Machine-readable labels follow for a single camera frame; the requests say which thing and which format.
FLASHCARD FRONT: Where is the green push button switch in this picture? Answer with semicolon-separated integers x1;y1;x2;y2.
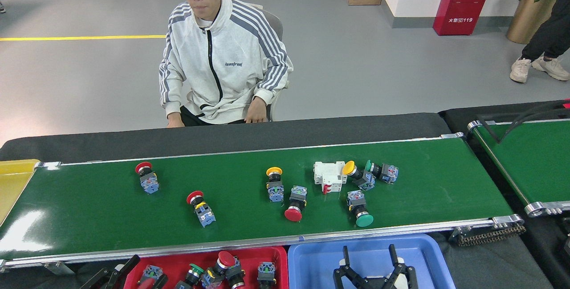
175;262;205;289
364;160;399;185

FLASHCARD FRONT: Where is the black switch with blue block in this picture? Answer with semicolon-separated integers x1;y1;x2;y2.
225;257;246;289
257;261;277;289

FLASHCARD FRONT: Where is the red push button switch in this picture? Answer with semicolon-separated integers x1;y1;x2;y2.
134;161;160;195

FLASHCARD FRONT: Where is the yellow push button switch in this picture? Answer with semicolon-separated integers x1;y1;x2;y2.
266;167;285;204
342;160;377;191

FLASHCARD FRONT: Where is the red plastic tray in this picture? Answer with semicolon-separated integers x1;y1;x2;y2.
124;247;289;289

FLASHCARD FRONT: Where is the blue plastic tray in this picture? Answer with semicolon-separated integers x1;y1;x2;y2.
288;234;457;289

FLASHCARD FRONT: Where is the long green conveyor belt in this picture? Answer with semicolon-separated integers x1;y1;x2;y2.
0;132;525;276

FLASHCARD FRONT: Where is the yellow plastic tray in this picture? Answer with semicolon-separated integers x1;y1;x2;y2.
0;159;41;226

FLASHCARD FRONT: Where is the short green conveyor belt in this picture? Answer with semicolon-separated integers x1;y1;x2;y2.
467;118;570;217

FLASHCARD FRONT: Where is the person's left hand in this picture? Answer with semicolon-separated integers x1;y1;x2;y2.
245;97;268;124

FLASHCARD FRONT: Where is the seated person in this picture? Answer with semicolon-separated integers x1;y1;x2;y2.
159;0;294;128

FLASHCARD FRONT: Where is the grey chair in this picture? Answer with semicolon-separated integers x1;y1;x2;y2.
247;3;290;122

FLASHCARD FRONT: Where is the standing person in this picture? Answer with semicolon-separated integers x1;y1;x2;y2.
510;2;570;84

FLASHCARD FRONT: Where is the red fire extinguisher box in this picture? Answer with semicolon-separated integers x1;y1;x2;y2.
433;0;497;36

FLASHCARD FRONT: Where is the black drive chain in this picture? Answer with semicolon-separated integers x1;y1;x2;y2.
450;223;527;247

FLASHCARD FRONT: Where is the black cable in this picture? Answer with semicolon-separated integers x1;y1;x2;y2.
476;100;570;144

